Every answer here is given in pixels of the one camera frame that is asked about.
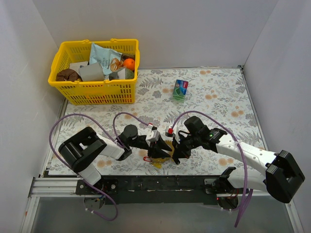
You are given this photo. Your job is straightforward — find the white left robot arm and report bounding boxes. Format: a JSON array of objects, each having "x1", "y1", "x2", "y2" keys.
[{"x1": 58, "y1": 124, "x2": 172, "y2": 194}]

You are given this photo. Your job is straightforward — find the orange fruit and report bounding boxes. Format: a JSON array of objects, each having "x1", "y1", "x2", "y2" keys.
[{"x1": 123, "y1": 58, "x2": 135, "y2": 71}]

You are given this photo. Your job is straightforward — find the floral patterned table mat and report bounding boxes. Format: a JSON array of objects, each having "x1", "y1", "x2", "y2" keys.
[{"x1": 56, "y1": 68, "x2": 265, "y2": 175}]

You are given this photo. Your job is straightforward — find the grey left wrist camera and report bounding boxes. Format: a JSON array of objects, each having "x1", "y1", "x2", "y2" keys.
[{"x1": 146, "y1": 129, "x2": 160, "y2": 143}]

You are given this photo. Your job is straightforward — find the green avocado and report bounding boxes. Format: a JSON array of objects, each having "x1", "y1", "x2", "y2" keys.
[{"x1": 125, "y1": 69, "x2": 135, "y2": 80}]

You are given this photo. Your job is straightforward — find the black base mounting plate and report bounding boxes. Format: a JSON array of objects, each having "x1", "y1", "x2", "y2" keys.
[{"x1": 75, "y1": 174, "x2": 248, "y2": 204}]

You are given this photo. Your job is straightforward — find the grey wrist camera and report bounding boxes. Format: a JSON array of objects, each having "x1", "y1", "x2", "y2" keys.
[
  {"x1": 146, "y1": 129, "x2": 160, "y2": 143},
  {"x1": 165, "y1": 126, "x2": 174, "y2": 137}
]

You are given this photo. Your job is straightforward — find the light blue chips bag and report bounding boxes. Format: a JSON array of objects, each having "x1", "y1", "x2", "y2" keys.
[{"x1": 89, "y1": 43, "x2": 123, "y2": 76}]

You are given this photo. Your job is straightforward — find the yellow plastic shopping basket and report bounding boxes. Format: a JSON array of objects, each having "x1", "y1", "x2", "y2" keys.
[{"x1": 48, "y1": 38, "x2": 140, "y2": 105}]

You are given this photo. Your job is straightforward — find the white carton in basket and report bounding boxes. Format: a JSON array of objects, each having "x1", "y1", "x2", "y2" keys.
[{"x1": 69, "y1": 61, "x2": 89, "y2": 73}]

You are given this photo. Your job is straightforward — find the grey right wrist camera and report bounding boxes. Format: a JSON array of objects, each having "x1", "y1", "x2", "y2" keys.
[{"x1": 165, "y1": 126, "x2": 174, "y2": 137}]

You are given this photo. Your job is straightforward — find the large metal key ring disc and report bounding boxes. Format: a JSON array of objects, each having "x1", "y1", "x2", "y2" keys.
[{"x1": 149, "y1": 140, "x2": 176, "y2": 168}]

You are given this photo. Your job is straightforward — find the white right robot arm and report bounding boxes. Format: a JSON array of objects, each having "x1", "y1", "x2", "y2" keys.
[{"x1": 166, "y1": 116, "x2": 305, "y2": 203}]

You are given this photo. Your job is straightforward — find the green blue sponge pack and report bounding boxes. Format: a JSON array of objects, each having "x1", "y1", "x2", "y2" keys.
[{"x1": 173, "y1": 80, "x2": 189, "y2": 101}]

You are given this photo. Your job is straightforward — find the grey cardboard box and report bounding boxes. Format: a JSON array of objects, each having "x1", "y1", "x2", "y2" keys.
[{"x1": 79, "y1": 63, "x2": 104, "y2": 82}]

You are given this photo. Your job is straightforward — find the red key tag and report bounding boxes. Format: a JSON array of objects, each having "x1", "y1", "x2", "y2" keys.
[{"x1": 143, "y1": 157, "x2": 151, "y2": 162}]

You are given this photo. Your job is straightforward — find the yellow key tag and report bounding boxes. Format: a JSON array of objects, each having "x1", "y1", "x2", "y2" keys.
[{"x1": 153, "y1": 163, "x2": 162, "y2": 169}]

